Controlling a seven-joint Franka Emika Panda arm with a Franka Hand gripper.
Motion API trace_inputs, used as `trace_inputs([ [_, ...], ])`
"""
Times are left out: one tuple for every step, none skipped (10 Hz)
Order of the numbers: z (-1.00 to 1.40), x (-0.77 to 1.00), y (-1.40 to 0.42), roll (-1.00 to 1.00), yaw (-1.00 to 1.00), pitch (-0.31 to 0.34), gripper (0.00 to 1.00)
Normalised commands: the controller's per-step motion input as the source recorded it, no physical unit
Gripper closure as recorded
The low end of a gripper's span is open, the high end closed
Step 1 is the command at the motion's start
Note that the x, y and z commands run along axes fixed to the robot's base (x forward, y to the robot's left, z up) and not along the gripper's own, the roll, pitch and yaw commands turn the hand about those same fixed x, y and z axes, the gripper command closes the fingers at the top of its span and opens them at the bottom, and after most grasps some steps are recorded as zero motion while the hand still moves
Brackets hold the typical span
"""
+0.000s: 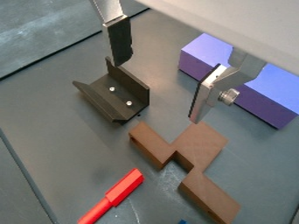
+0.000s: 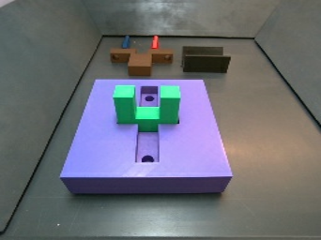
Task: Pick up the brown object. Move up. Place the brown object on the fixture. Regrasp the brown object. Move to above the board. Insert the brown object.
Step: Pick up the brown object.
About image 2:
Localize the brown T-shaped block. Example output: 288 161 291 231
110 48 174 76

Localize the green U-shaped block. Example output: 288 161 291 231
113 85 181 132

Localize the purple base block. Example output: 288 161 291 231
61 80 232 194

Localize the red peg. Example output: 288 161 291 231
152 36 160 49

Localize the blue peg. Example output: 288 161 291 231
122 35 132 49

